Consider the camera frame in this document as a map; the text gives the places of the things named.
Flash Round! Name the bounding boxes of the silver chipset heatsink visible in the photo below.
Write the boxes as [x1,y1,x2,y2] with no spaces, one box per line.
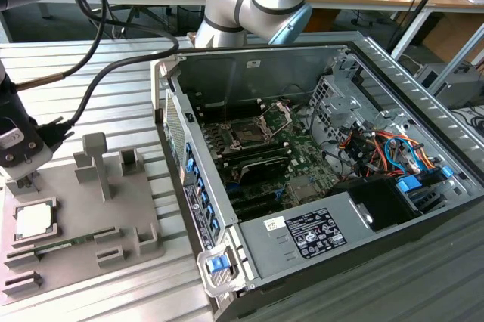
[289,177,327,203]

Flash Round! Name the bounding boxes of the black expansion slot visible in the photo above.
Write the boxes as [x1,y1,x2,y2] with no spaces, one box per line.
[226,184,283,208]
[232,197,287,221]

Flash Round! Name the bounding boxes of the grey power supply unit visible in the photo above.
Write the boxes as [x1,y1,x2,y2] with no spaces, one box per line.
[237,190,375,280]

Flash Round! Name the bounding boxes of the grey parts rack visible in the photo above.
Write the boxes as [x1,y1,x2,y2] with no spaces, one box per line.
[0,132,166,306]

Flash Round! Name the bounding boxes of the orange and red wire bundle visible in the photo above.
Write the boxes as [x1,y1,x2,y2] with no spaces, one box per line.
[337,128,438,180]

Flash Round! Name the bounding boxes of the grey computer tower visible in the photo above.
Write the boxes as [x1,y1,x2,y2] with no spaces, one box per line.
[414,63,484,110]

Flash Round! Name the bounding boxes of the blue wire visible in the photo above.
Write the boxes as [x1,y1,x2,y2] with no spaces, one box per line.
[383,135,424,175]

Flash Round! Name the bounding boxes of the green RAM stick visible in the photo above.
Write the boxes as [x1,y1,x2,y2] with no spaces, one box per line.
[32,231,96,254]

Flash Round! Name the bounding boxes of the silver metal drive cage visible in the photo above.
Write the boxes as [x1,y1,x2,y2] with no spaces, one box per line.
[308,74,385,144]

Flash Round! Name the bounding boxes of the green motherboard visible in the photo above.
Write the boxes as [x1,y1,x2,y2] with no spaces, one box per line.
[199,108,343,223]

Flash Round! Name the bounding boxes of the CPU with silver top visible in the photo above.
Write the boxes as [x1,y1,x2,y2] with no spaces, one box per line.
[14,202,54,239]

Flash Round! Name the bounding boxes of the thick black cable with connector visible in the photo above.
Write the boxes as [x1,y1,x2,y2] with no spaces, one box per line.
[36,0,181,147]

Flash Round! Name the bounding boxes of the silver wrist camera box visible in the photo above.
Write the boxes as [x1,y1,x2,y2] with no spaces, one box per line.
[0,117,53,181]

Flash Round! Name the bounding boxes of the metal socket cover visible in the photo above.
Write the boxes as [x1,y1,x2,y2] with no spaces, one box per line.
[258,100,295,138]

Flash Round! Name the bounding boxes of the blue case latch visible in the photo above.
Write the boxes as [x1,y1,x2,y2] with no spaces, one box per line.
[206,255,231,274]

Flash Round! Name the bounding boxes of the black wire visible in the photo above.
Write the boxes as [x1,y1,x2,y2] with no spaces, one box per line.
[306,104,343,149]

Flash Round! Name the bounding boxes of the white desk leg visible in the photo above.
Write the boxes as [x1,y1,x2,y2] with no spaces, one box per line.
[390,8,433,59]

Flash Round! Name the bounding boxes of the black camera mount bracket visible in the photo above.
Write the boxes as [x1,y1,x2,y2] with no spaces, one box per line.
[0,125,47,167]

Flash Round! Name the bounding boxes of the blue disk carrier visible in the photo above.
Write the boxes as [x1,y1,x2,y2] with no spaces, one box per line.
[396,175,424,195]

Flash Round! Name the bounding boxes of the black slanted pole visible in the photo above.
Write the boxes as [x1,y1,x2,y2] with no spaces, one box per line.
[385,0,461,53]

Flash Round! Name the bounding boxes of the CPU socket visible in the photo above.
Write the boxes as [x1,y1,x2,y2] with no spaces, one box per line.
[223,116,279,150]

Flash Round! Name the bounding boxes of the office chair base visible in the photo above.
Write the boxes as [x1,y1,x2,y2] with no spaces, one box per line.
[107,2,178,39]

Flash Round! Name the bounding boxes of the tangled black cables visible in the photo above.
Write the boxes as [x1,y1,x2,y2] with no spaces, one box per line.
[451,105,484,141]

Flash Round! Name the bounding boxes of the aluminium profile bar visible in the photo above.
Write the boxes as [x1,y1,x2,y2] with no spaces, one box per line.
[438,23,484,91]

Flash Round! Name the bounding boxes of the open grey PC case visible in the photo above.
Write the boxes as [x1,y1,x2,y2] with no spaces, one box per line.
[150,29,484,322]

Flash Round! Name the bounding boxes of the black RAM slot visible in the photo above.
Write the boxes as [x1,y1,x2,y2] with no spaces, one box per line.
[222,146,292,167]
[218,139,287,156]

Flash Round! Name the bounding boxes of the disk bay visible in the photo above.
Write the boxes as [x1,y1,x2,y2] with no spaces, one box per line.
[407,184,461,218]

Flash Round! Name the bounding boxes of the black graphics card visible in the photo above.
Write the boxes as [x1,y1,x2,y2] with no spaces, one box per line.
[234,157,291,187]

